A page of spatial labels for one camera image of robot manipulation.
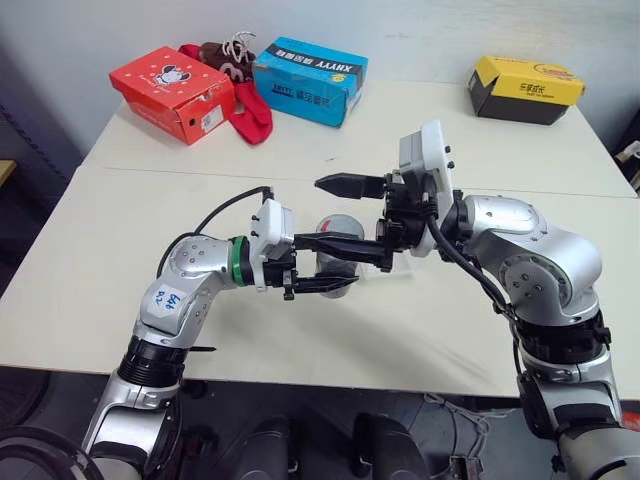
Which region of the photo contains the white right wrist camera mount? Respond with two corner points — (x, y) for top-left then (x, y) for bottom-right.
(398, 118), (457, 259)

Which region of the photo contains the red Christmas stocking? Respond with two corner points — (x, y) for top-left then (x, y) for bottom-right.
(177, 43), (275, 148)

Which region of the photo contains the blue cardboard box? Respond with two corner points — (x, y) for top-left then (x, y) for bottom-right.
(251, 35), (370, 130)

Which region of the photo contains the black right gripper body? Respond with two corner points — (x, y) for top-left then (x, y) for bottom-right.
(374, 171), (441, 255)

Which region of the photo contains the yellow and black box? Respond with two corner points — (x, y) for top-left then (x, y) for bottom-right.
(466, 54), (588, 127)

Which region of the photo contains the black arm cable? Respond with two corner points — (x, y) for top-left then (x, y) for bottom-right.
(419, 192), (519, 326)
(158, 185), (277, 281)

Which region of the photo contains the grey jar lid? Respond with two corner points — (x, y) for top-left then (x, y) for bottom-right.
(315, 213), (366, 242)

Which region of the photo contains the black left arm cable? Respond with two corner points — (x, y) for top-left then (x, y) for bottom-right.
(158, 185), (277, 281)

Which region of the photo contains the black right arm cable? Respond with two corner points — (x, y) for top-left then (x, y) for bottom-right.
(419, 192), (519, 326)

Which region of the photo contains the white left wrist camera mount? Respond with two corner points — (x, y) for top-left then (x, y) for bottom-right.
(249, 198), (298, 292)

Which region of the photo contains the red cardboard shoe box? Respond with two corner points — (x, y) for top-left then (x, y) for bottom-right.
(108, 45), (237, 147)

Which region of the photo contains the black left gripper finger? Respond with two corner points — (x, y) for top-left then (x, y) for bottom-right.
(293, 232), (362, 255)
(294, 277), (361, 296)

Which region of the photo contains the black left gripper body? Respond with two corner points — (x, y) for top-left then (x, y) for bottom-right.
(263, 248), (300, 303)

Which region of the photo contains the dark rounded shape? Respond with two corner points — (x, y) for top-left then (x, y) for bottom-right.
(238, 414), (294, 480)
(352, 411), (427, 480)

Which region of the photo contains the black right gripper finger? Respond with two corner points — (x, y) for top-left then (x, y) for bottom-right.
(313, 172), (387, 201)
(319, 240), (397, 274)

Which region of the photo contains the dark round ring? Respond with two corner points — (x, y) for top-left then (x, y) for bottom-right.
(0, 423), (94, 480)

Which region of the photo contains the clear plastic jar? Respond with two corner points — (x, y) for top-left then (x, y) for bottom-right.
(313, 234), (363, 300)

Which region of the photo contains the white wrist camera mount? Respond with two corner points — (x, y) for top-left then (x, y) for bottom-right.
(249, 198), (298, 292)
(398, 118), (457, 259)

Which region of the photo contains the black equipment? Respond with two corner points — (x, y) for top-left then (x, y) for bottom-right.
(611, 139), (640, 197)

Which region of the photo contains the white string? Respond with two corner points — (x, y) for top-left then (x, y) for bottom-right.
(423, 391), (517, 452)

